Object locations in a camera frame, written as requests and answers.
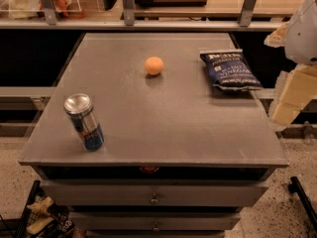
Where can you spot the black stand leg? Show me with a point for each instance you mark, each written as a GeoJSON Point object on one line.
{"type": "Point", "coordinates": [296, 187]}

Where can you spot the black wire basket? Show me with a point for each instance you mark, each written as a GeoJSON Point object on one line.
{"type": "Point", "coordinates": [43, 218]}

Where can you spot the metal shelf rail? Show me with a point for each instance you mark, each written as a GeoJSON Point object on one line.
{"type": "Point", "coordinates": [142, 26]}

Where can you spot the upper drawer knob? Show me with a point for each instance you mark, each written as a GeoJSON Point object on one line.
{"type": "Point", "coordinates": [154, 200]}

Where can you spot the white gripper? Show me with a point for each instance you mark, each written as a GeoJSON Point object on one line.
{"type": "Point", "coordinates": [303, 34]}

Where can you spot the orange fruit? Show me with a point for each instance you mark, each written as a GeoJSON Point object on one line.
{"type": "Point", "coordinates": [154, 65]}

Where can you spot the grey drawer cabinet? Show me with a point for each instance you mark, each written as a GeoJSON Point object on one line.
{"type": "Point", "coordinates": [205, 154]}

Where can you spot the blue chips bag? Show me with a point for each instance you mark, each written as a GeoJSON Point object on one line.
{"type": "Point", "coordinates": [229, 71]}

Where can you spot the red bull can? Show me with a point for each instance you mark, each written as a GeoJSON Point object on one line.
{"type": "Point", "coordinates": [80, 111]}

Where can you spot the clear plastic bin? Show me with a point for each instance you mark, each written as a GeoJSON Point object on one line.
{"type": "Point", "coordinates": [26, 9]}

